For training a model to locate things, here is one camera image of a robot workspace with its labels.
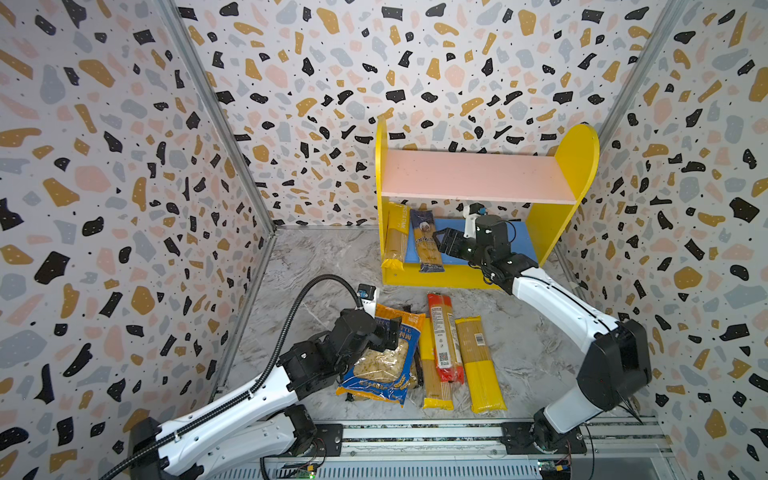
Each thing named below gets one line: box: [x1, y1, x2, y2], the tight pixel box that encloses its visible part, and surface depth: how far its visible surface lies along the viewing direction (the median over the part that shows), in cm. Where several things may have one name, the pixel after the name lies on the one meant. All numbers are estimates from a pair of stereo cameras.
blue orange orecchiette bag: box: [336, 303, 426, 408], surface depth 79 cm
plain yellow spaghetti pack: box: [454, 316, 507, 414], surface depth 85 cm
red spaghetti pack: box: [427, 293, 465, 385], surface depth 89 cm
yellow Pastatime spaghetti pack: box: [381, 201, 411, 269], surface depth 97 cm
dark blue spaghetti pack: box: [410, 209, 445, 273], surface depth 93 cm
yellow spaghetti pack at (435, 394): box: [420, 318, 454, 411], surface depth 83 cm
